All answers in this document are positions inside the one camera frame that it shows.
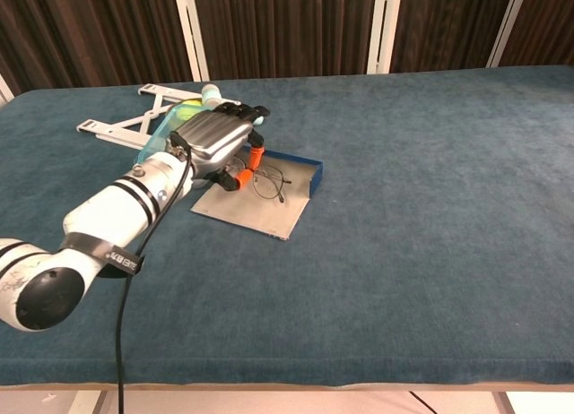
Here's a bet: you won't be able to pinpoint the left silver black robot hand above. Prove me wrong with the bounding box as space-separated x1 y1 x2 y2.
168 102 273 194

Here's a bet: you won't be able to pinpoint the black eyeglasses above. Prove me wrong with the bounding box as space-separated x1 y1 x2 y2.
223 156 294 205

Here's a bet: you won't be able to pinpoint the blue glasses case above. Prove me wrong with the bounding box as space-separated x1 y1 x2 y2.
190 145 325 241

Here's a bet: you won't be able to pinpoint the yellow tennis ball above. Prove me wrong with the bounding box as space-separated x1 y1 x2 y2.
177 99 203 122

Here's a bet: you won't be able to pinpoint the clear blue plastic container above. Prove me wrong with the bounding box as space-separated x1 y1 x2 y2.
134 100 204 167

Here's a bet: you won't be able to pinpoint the white folding laptop stand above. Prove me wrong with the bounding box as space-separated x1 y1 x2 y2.
74 84 205 153

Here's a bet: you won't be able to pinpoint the dark brown slatted panel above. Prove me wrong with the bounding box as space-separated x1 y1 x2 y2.
192 0 380 81
0 0 199 98
499 0 574 68
389 0 517 73

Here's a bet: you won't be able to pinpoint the blue table cloth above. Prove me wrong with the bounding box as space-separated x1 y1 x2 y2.
0 64 574 387

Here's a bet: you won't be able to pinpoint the white partition post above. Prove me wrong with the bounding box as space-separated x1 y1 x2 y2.
485 0 531 69
0 73 14 107
171 0 212 82
367 0 403 75

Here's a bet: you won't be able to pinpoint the black velcro strap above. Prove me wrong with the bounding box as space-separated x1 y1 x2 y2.
65 232 145 280

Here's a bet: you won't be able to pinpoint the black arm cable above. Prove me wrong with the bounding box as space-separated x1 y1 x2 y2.
115 133 195 414

